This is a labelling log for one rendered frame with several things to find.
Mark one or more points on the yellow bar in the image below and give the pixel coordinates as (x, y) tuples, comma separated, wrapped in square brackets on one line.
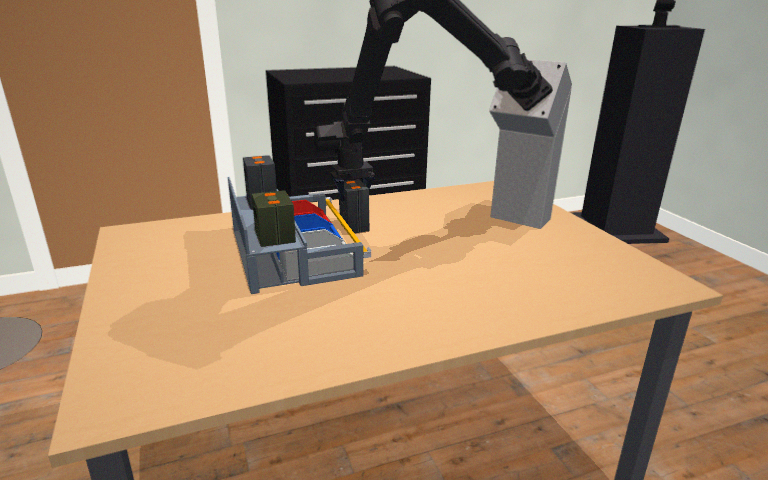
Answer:
[(343, 223)]

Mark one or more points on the olive green case with orange latches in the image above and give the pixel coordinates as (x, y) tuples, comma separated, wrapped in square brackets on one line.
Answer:
[(273, 218)]

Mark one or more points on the blue open bin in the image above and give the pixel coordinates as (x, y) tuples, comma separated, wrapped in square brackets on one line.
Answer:
[(312, 222)]

